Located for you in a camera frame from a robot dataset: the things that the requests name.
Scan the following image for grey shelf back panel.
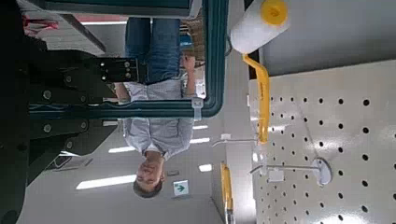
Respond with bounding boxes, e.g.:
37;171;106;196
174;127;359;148
261;0;396;77

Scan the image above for cream perforated pegboard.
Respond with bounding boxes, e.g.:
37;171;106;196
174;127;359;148
247;59;396;224

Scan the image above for white ceiling light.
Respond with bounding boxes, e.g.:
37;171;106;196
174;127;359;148
76;174;138;191
107;145;136;154

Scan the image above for yellow handled pliers package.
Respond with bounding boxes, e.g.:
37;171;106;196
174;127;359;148
219;161;236;224

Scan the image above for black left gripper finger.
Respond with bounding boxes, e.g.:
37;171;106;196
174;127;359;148
29;50;149;105
29;118;120;185

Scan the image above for green white exit sign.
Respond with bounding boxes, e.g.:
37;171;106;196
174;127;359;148
172;179;191;197

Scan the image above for yellow handled white paint roller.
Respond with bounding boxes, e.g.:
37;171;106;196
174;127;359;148
229;0;292;146

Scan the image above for white pegboard hook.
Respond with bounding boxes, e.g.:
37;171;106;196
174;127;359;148
248;157;334;188

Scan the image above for grey plastic crate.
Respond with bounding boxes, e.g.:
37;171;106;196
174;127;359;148
31;0;204;20

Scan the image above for person in grey shirt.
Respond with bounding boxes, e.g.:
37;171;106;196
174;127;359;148
113;17;206;200

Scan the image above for clear zip tie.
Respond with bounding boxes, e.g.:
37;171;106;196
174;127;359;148
191;96;205;122

